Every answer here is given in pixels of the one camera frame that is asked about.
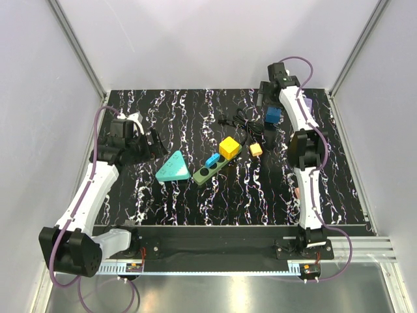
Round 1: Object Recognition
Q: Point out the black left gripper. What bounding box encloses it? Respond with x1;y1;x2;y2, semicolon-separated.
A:
126;127;167;165

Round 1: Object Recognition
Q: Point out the teal triangular power strip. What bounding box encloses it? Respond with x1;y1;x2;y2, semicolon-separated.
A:
155;150;190;182

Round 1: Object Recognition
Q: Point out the green power strip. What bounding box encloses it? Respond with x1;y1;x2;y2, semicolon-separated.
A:
192;155;230;186

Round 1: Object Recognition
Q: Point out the light blue plug adapter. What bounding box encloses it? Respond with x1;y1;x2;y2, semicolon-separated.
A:
205;153;220;168

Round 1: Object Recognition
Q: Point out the yellow cube plug adapter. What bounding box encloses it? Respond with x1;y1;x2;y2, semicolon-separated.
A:
219;136;241;160

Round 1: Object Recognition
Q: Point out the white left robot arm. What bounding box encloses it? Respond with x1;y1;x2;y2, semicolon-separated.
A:
38;113;167;278

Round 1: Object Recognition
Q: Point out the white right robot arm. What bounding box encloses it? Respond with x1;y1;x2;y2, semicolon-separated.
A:
256;57;328;259

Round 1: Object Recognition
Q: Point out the small orange plug adapter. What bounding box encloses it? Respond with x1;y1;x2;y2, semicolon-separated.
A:
250;143;263;157

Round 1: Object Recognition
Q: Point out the dark blue cube adapter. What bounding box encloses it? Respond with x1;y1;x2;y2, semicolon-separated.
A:
265;106;281;124

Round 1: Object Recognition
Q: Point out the purple power strip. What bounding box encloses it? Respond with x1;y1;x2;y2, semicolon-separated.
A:
304;98;313;113

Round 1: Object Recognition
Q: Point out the black marbled table mat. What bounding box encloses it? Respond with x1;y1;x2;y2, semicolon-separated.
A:
95;89;366;226

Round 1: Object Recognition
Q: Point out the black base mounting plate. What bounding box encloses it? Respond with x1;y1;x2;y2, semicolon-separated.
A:
102;224;333;273

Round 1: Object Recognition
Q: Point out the black coiled power cable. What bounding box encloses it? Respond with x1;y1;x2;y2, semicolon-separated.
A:
218;109;265;144

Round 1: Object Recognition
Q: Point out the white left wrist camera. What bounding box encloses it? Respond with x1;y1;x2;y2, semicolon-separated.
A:
117;112;144;134

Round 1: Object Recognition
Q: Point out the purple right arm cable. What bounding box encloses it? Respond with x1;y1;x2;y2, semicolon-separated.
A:
280;55;353;283

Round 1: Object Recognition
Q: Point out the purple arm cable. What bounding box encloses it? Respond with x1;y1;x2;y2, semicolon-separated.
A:
280;55;353;283
47;106;141;310

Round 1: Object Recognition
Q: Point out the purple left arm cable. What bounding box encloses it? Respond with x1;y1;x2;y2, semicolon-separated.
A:
47;106;141;310

